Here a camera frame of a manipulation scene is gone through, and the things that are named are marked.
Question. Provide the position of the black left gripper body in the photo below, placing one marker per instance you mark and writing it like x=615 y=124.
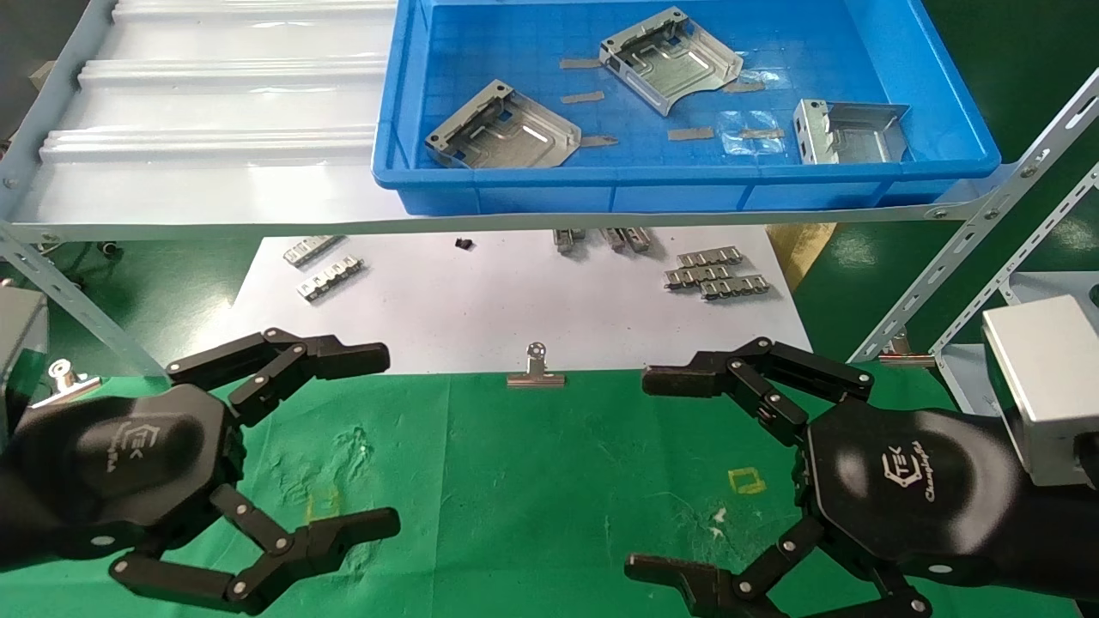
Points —
x=112 y=463

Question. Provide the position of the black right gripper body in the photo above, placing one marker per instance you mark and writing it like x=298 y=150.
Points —
x=919 y=489

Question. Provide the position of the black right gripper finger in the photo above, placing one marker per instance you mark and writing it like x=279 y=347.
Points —
x=687 y=378
x=687 y=584

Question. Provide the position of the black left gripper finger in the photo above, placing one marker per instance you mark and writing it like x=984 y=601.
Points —
x=343 y=358
x=352 y=528

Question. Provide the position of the stamped sheet metal bracket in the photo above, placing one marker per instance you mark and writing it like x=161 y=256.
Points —
x=674 y=64
x=515 y=137

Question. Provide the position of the small metal strip part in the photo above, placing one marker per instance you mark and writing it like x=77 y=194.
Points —
x=710 y=256
x=697 y=275
x=637 y=239
x=330 y=279
x=567 y=239
x=612 y=238
x=312 y=249
x=734 y=286

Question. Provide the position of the white paper sheet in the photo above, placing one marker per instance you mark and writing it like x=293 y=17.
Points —
x=446 y=309

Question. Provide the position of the grey metal shelf rack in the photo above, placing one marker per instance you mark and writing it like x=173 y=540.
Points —
x=258 y=230

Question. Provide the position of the tan cardboard piece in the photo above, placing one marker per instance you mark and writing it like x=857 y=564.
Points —
x=803 y=249

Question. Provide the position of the green cloth mat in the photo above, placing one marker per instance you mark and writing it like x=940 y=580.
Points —
x=532 y=498

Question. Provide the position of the black caster wheel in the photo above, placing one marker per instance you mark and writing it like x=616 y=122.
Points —
x=109 y=250

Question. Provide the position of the blue plastic bin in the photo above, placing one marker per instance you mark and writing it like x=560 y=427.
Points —
x=515 y=193

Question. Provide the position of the clear plastic film piece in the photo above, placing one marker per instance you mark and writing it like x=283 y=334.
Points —
x=747 y=146
x=768 y=75

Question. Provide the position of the brown tape strip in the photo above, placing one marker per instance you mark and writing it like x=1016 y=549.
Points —
x=743 y=86
x=581 y=63
x=598 y=141
x=691 y=133
x=762 y=133
x=583 y=97

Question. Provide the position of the white corrugated shelf panel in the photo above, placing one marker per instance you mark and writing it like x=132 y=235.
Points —
x=215 y=103

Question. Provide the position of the beige box corner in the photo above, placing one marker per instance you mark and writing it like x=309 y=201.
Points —
x=41 y=75

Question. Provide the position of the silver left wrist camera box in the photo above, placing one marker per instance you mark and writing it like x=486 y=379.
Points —
x=17 y=343

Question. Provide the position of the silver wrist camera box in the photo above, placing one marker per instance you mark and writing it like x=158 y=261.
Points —
x=17 y=343
x=1047 y=395

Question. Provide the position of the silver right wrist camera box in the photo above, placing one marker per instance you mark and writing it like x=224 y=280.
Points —
x=1047 y=395

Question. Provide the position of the folded sheet metal bracket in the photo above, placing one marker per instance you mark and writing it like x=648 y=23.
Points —
x=859 y=137

